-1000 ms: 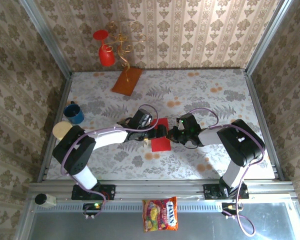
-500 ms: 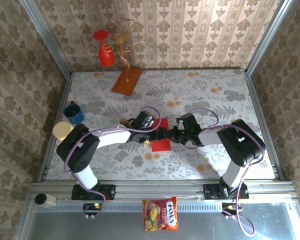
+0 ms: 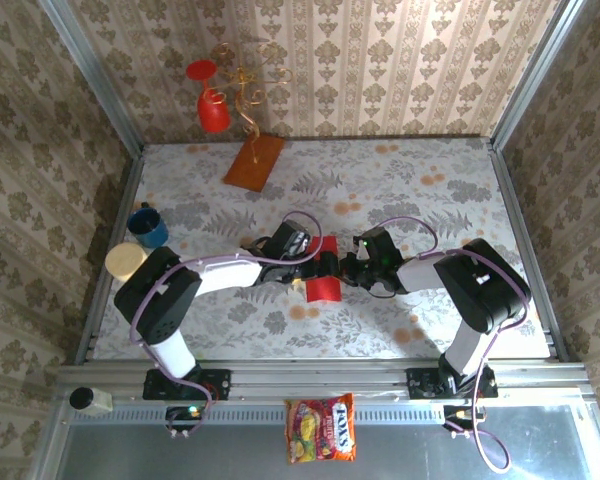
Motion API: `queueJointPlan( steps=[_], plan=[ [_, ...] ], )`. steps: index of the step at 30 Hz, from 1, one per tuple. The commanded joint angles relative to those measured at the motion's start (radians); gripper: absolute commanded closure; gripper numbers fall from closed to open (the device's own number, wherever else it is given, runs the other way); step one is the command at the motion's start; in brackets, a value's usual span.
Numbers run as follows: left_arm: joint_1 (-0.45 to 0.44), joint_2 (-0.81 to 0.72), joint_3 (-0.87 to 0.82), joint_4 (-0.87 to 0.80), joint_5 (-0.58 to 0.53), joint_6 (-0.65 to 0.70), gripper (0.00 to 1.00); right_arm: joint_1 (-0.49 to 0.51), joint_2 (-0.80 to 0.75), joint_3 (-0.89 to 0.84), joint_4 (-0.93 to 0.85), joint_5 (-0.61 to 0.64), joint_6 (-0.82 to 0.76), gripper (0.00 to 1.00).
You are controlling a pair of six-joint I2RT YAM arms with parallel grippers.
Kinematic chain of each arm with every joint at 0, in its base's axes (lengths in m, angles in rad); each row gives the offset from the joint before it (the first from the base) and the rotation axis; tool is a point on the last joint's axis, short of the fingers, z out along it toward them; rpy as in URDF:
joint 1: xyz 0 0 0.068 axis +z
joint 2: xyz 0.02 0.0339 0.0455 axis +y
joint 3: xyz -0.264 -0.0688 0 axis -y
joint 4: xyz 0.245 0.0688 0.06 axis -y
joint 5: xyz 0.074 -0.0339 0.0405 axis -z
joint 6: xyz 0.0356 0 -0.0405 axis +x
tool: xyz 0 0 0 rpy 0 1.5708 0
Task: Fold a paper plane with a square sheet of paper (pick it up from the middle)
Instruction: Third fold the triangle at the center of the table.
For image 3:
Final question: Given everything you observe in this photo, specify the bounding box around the blue enamel mug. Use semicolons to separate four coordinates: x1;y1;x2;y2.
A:
126;201;170;250

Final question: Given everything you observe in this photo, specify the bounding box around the red fruit candy bag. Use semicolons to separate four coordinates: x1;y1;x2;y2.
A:
283;392;358;465

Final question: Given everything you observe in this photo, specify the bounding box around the small black connector box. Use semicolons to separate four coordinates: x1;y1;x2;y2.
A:
165;405;204;422
443;404;486;422

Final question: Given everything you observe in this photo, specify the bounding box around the yellow cup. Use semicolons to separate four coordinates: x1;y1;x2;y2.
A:
104;242;150;284

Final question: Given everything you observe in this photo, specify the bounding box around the red wine glass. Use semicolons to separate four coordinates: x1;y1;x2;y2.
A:
186;59;231;134

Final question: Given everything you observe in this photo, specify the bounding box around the grey metal panel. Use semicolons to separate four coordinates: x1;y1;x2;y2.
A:
54;404;600;480

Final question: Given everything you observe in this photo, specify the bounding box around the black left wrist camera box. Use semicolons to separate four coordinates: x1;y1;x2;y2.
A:
271;219;311;259

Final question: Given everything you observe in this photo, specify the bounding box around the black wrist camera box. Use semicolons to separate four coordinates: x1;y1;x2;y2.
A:
362;227;402;266
271;219;311;259

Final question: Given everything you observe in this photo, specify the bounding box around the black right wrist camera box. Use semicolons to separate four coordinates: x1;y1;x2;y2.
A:
362;227;402;266

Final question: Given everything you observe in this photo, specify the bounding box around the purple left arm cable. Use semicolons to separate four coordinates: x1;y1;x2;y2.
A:
129;210;324;441

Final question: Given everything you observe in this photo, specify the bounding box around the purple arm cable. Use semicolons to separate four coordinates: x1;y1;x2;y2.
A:
372;215;532;474
129;210;324;441

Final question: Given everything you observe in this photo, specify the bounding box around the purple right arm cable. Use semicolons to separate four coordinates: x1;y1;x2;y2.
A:
372;215;532;474

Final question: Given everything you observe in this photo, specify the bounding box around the aluminium front frame rail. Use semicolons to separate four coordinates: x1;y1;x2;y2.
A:
54;357;594;402

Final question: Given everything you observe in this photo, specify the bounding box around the gold wire stand wooden base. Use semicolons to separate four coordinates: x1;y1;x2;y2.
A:
209;40;296;193

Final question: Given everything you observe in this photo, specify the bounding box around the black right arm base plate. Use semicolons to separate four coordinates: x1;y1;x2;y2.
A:
405;364;497;401

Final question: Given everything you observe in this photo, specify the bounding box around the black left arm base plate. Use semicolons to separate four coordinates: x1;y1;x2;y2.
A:
142;367;232;402

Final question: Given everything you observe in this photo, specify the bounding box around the slotted grey cable duct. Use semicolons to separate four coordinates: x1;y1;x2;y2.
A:
62;403;481;426

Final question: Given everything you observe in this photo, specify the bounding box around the aluminium table side rail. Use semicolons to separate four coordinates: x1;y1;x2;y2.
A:
487;139;569;361
74;149;146;364

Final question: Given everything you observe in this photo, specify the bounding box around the small black and beige camera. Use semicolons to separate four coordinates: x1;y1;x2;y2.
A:
68;386;114;417

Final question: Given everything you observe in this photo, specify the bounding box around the aluminium corner post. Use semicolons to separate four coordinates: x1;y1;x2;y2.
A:
489;0;591;151
38;0;144;154

